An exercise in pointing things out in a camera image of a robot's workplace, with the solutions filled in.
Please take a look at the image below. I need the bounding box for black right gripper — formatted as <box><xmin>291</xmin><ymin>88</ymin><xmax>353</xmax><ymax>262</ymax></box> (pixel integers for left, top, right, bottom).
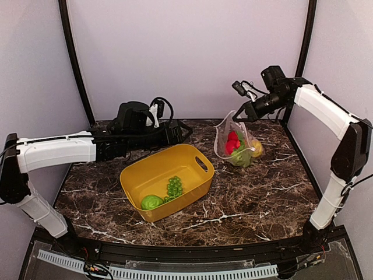
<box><xmin>233</xmin><ymin>90</ymin><xmax>291</xmax><ymax>122</ymax></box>

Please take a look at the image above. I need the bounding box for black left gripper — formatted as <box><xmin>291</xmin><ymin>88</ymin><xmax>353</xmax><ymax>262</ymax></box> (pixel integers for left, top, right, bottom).
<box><xmin>125</xmin><ymin>118</ymin><xmax>194</xmax><ymax>152</ymax></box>

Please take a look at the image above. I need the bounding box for green leafy vegetable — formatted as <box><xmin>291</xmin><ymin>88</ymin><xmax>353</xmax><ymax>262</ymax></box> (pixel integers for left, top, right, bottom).
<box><xmin>236</xmin><ymin>131</ymin><xmax>248</xmax><ymax>151</ymax></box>

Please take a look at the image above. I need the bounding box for clear zip top bag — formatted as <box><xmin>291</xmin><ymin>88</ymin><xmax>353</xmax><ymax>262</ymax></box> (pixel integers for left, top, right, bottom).
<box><xmin>214</xmin><ymin>110</ymin><xmax>265</xmax><ymax>167</ymax></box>

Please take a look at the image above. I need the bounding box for yellow lemon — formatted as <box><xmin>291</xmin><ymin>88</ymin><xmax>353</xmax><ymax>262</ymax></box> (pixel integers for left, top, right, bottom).
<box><xmin>251</xmin><ymin>139</ymin><xmax>263</xmax><ymax>158</ymax></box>

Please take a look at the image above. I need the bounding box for red tomato front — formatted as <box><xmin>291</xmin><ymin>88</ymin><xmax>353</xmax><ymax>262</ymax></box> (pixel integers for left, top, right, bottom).
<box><xmin>226</xmin><ymin>141</ymin><xmax>237</xmax><ymax>155</ymax></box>

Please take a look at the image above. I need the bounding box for yellow plastic basket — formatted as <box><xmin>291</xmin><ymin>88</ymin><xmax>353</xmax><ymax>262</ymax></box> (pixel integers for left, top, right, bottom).
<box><xmin>120</xmin><ymin>144</ymin><xmax>214</xmax><ymax>222</ymax></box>

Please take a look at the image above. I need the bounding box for green grape bunch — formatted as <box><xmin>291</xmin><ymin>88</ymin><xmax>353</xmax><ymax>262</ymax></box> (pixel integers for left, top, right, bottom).
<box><xmin>164</xmin><ymin>176</ymin><xmax>183</xmax><ymax>203</ymax></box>

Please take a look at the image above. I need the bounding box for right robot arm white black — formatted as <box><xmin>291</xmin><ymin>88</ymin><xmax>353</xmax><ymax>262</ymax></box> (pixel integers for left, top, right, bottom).
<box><xmin>233</xmin><ymin>65</ymin><xmax>372</xmax><ymax>230</ymax></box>

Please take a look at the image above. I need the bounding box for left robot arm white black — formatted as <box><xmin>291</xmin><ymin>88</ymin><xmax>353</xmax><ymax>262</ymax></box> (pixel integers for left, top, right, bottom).
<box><xmin>1</xmin><ymin>97</ymin><xmax>192</xmax><ymax>254</ymax></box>

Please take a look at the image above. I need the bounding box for green chayote front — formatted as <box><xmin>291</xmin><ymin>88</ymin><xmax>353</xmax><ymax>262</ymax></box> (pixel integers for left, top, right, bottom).
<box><xmin>140</xmin><ymin>195</ymin><xmax>164</xmax><ymax>211</ymax></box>

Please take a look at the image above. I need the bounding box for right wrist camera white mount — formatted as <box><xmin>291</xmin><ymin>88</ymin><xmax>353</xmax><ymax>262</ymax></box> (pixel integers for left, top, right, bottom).
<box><xmin>232</xmin><ymin>81</ymin><xmax>258</xmax><ymax>102</ymax></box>

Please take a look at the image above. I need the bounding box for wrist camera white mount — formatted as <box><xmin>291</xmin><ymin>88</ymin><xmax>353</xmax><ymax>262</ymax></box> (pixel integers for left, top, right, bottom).
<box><xmin>232</xmin><ymin>81</ymin><xmax>258</xmax><ymax>102</ymax></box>
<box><xmin>146</xmin><ymin>100</ymin><xmax>164</xmax><ymax>128</ymax></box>

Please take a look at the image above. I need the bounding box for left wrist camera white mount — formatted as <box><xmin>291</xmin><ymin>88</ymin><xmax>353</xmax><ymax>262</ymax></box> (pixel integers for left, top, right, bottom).
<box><xmin>146</xmin><ymin>100</ymin><xmax>164</xmax><ymax>128</ymax></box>

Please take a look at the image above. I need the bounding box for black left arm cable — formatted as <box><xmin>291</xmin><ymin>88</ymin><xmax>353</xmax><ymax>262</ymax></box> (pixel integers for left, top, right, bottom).
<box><xmin>150</xmin><ymin>96</ymin><xmax>175</xmax><ymax>126</ymax></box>

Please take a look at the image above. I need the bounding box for right black frame post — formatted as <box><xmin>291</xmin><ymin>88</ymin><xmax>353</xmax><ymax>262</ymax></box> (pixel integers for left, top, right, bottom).
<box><xmin>295</xmin><ymin>0</ymin><xmax>317</xmax><ymax>77</ymax></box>

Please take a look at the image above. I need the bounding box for black frame post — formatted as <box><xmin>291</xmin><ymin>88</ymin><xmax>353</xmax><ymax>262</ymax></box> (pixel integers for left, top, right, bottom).
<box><xmin>58</xmin><ymin>0</ymin><xmax>96</xmax><ymax>127</ymax></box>
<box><xmin>295</xmin><ymin>0</ymin><xmax>317</xmax><ymax>77</ymax></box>

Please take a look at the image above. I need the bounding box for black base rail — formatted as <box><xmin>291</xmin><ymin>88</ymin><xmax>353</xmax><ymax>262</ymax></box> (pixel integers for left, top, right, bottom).
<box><xmin>31</xmin><ymin>226</ymin><xmax>350</xmax><ymax>266</ymax></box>

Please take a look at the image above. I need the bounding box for white slotted cable duct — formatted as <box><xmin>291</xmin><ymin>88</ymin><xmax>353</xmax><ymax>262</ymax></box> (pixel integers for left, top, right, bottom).
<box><xmin>37</xmin><ymin>249</ymin><xmax>278</xmax><ymax>280</ymax></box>

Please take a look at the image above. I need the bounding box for left black frame post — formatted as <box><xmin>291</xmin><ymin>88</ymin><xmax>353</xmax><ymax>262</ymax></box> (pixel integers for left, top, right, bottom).
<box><xmin>58</xmin><ymin>0</ymin><xmax>96</xmax><ymax>127</ymax></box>

